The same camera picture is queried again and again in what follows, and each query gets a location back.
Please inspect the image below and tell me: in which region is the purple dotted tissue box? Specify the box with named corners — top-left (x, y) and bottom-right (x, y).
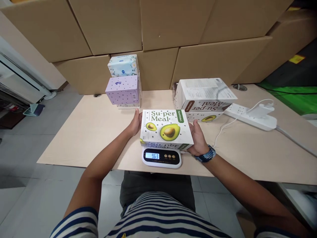
top-left (105, 75), bottom-right (139, 105)

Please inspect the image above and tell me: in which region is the green mat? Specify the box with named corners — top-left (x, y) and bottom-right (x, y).
top-left (256, 79), bottom-right (317, 117)

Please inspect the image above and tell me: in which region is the stack of brown cardboard cartons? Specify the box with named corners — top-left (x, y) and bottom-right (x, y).
top-left (0, 0), bottom-right (317, 96)

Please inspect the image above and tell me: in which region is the white avocado print meal box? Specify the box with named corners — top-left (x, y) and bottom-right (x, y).
top-left (139, 109), bottom-right (194, 151)

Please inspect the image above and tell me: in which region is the black box with yellow label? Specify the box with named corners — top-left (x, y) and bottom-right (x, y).
top-left (262, 37), bottom-right (317, 87)

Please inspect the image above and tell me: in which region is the white blue floral tissue box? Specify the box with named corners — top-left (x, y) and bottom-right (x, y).
top-left (107, 54), bottom-right (138, 78)

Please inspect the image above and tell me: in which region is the large white avocado meal box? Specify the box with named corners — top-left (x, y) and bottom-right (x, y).
top-left (172, 78), bottom-right (238, 123)

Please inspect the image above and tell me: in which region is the person's left hand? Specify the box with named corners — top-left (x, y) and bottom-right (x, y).
top-left (127, 108), bottom-right (143, 137)

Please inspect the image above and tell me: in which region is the white digital kitchen scale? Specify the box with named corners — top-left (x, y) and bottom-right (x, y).
top-left (141, 147), bottom-right (183, 169)

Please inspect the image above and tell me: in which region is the person's body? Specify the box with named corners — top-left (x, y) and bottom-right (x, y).
top-left (103, 191), bottom-right (234, 238)

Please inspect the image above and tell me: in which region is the thick white power strip cable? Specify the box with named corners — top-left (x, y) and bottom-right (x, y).
top-left (275, 126), bottom-right (317, 158)

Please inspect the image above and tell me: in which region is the thin white charger cable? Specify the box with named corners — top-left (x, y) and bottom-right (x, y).
top-left (214, 99), bottom-right (274, 147)

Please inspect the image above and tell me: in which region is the white charger plug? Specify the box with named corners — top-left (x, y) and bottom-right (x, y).
top-left (247, 99), bottom-right (276, 120)

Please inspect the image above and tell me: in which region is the white power strip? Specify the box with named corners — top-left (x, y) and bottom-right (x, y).
top-left (223, 103), bottom-right (278, 132)

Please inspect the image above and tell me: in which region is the light blue dustpan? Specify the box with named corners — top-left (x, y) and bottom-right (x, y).
top-left (22, 103), bottom-right (46, 117)

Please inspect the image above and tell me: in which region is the white air conditioner unit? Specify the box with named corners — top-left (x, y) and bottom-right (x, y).
top-left (0, 36), bottom-right (58, 104)

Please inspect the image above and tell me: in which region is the person's right hand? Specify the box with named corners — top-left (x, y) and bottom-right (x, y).
top-left (189, 119), bottom-right (210, 156)

